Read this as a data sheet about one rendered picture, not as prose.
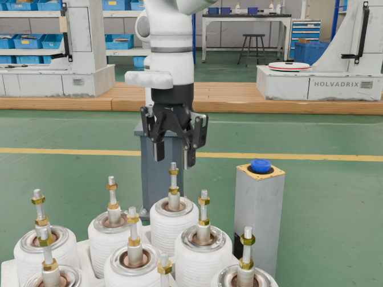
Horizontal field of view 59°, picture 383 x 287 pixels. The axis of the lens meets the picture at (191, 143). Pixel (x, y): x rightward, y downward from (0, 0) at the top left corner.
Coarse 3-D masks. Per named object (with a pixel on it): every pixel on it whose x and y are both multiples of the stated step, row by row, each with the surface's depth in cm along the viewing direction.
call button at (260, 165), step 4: (256, 160) 69; (260, 160) 69; (264, 160) 69; (252, 164) 67; (256, 164) 67; (260, 164) 67; (264, 164) 67; (268, 164) 67; (252, 168) 68; (256, 168) 67; (260, 168) 66; (264, 168) 66; (268, 168) 67
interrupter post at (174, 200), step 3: (177, 192) 66; (168, 195) 66; (171, 195) 65; (174, 195) 65; (177, 195) 65; (171, 198) 65; (174, 198) 65; (177, 198) 65; (171, 201) 65; (174, 201) 65; (177, 201) 65; (171, 204) 65; (174, 204) 65; (177, 204) 66; (171, 207) 66; (174, 207) 66; (177, 207) 66
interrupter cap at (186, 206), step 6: (168, 198) 69; (180, 198) 70; (186, 198) 69; (156, 204) 67; (162, 204) 67; (168, 204) 68; (180, 204) 68; (186, 204) 67; (192, 204) 67; (156, 210) 65; (162, 210) 65; (168, 210) 66; (174, 210) 66; (180, 210) 65; (186, 210) 65; (192, 210) 65; (168, 216) 63; (174, 216) 63; (180, 216) 63
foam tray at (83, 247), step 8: (144, 232) 71; (88, 240) 68; (144, 240) 68; (80, 248) 66; (88, 248) 66; (80, 256) 63; (88, 256) 67; (232, 256) 63; (8, 264) 61; (80, 264) 61; (88, 264) 61; (232, 264) 61; (8, 272) 59; (16, 272) 59; (88, 272) 59; (8, 280) 58; (16, 280) 58; (96, 280) 58; (104, 280) 58
